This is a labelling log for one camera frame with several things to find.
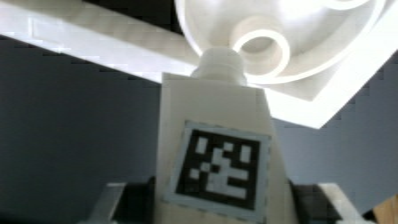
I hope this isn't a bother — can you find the white stool leg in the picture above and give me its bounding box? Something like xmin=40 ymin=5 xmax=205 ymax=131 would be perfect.
xmin=154 ymin=47 xmax=298 ymax=224

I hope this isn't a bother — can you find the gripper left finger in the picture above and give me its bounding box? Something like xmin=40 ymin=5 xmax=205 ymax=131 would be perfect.
xmin=76 ymin=183 xmax=152 ymax=224

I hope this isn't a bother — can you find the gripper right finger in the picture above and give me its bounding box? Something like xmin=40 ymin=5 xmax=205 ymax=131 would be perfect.
xmin=291 ymin=183 xmax=376 ymax=224

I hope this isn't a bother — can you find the white U-shaped wall fence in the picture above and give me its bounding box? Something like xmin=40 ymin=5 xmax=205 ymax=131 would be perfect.
xmin=0 ymin=0 xmax=398 ymax=128

